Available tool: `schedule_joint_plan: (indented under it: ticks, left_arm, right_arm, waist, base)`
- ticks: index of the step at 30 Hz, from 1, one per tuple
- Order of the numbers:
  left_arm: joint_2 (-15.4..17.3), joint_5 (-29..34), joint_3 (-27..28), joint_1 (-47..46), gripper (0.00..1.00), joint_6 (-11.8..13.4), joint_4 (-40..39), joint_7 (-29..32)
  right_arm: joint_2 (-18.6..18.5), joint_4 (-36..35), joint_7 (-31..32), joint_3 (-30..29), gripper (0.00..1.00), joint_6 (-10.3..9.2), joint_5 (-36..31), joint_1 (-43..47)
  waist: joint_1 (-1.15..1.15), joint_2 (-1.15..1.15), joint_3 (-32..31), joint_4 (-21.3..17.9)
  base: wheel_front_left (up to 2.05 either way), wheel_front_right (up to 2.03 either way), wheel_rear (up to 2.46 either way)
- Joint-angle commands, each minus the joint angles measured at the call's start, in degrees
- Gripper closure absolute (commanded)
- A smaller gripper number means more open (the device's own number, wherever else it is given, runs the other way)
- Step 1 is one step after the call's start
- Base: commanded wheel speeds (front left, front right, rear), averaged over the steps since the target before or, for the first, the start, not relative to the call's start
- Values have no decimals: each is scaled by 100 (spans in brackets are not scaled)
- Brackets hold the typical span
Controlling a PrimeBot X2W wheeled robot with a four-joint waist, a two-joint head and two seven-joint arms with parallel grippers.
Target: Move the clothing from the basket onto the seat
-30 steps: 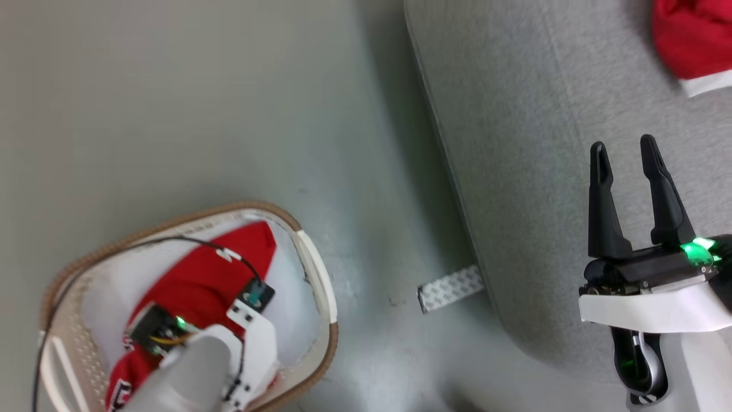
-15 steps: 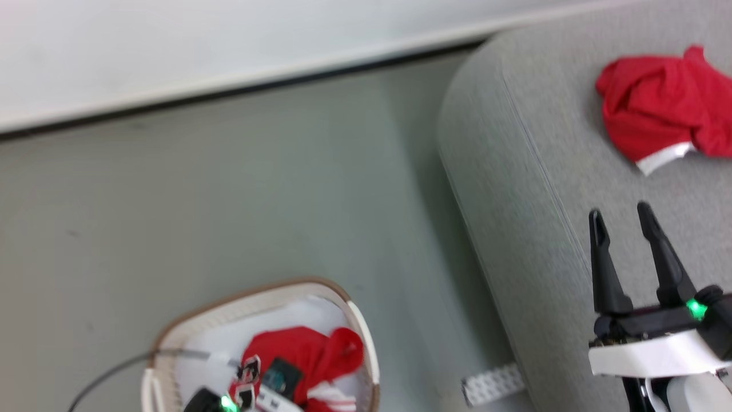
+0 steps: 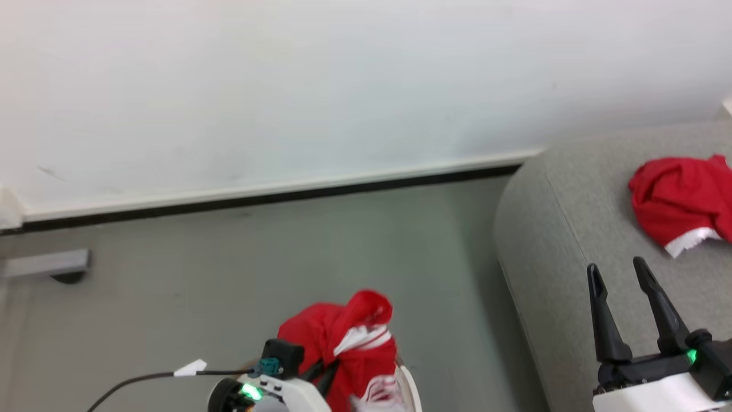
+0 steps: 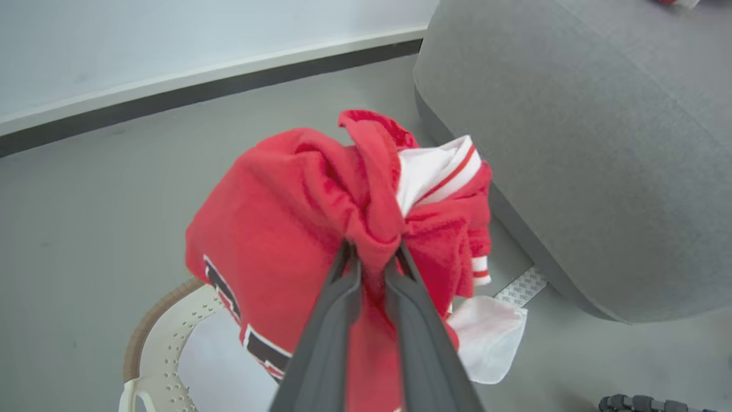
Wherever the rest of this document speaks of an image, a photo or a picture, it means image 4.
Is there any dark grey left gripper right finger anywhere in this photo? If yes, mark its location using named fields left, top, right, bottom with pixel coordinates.
left=382, top=240, right=487, bottom=412

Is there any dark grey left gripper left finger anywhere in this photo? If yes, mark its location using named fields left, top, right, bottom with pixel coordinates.
left=268, top=240, right=364, bottom=412

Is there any red garment with white trim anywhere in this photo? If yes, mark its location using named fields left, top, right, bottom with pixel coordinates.
left=185, top=109, right=494, bottom=412

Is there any beige perforated laundry basket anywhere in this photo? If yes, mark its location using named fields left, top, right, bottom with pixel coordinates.
left=119, top=266, right=550, bottom=412

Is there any grey fabric sofa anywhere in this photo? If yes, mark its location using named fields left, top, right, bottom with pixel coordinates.
left=413, top=0, right=732, bottom=324

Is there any black and white baseboard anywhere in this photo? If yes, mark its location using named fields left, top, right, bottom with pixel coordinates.
left=0, top=25, right=431, bottom=159

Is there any black ribbed cable conduit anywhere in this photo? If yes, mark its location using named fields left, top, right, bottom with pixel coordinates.
left=598, top=394, right=718, bottom=412

